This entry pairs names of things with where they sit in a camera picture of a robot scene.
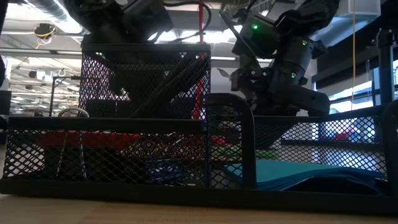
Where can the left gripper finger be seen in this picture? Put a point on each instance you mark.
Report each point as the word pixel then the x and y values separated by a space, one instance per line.
pixel 140 81

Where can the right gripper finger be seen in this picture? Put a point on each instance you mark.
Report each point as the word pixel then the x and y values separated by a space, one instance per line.
pixel 275 132

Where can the black marker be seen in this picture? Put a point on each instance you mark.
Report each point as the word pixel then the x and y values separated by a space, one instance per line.
pixel 180 84

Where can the teal sticky note pad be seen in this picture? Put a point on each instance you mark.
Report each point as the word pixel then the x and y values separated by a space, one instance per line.
pixel 295 172

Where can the black mesh desk organizer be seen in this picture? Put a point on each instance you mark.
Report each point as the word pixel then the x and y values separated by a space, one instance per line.
pixel 105 126

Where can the small blue clip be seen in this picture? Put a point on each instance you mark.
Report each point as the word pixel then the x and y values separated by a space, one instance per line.
pixel 164 171

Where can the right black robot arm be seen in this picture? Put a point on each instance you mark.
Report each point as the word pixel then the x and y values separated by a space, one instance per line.
pixel 311 15

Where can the black ceiling device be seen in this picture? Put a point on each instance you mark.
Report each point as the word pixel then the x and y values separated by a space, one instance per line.
pixel 43 30

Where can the red desk lamp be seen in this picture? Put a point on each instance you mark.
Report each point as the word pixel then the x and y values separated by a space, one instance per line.
pixel 201 18

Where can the black upright cabinet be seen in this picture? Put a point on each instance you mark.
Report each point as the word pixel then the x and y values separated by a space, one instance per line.
pixel 5 102

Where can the silver round ceiling duct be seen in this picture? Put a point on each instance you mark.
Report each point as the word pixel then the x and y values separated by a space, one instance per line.
pixel 53 12

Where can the black aluminium table frame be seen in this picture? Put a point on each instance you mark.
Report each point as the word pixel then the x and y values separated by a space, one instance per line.
pixel 342 142

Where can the black metal rack frame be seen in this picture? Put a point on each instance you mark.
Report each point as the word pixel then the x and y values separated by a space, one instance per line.
pixel 52 96

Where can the black vertical post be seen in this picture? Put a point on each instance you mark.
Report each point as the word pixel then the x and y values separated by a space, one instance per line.
pixel 385 68

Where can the large silver rectangular duct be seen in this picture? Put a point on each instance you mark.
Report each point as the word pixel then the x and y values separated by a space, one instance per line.
pixel 357 7

